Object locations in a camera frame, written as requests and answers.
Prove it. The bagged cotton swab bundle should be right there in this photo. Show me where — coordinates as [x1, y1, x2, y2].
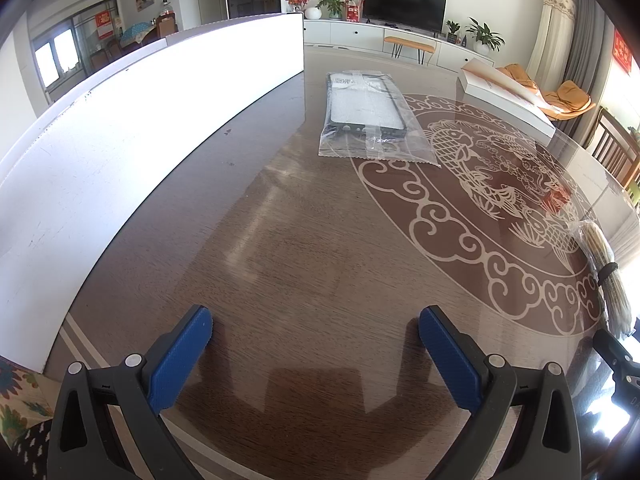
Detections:
[574, 220, 634, 338]

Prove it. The floral sofa cover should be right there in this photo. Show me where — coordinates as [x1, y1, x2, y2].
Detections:
[1, 359, 53, 479]

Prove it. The wooden dining chair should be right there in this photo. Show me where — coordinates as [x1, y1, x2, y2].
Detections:
[585, 106, 639, 188]

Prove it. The large white cardboard box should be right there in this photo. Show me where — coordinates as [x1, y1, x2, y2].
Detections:
[1, 14, 304, 372]

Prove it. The orange lounge chair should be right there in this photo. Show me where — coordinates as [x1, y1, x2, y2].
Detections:
[498, 64, 596, 120]

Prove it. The white flat box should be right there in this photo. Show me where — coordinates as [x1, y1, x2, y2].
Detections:
[458, 58, 556, 145]

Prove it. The covered standing air conditioner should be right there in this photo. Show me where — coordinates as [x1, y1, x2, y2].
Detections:
[526, 0, 576, 91]

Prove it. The grey curtain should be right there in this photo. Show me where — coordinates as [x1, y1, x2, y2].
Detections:
[560, 0, 614, 144]

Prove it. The phone case in plastic bag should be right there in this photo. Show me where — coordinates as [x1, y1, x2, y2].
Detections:
[318, 70, 438, 166]

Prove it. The green potted plant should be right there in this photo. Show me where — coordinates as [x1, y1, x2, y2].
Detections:
[466, 18, 506, 56]

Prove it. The wooden bench stool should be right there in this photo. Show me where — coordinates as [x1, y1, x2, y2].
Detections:
[383, 36, 436, 65]

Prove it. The black television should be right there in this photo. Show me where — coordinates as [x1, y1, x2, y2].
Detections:
[362, 0, 447, 32]

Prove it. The white tv cabinet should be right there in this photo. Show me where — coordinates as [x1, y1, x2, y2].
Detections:
[303, 20, 495, 73]

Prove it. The red flower vase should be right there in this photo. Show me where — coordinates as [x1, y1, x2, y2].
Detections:
[285, 0, 311, 13]

